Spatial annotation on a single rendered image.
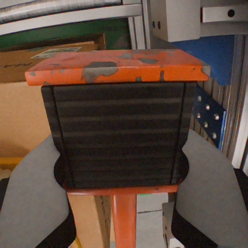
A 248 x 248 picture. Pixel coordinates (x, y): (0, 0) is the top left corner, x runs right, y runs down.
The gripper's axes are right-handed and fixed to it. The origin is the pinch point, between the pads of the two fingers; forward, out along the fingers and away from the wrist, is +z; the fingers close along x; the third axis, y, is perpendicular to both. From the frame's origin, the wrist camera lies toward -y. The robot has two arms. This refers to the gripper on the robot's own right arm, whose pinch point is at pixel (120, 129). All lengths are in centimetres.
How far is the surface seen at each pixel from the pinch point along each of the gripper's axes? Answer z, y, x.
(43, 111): 13.5, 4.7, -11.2
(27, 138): 13.6, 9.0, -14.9
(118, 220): -0.8, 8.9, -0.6
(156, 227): 109, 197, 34
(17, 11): 53, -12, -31
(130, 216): -0.8, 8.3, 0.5
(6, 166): 11.4, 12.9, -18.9
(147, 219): 109, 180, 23
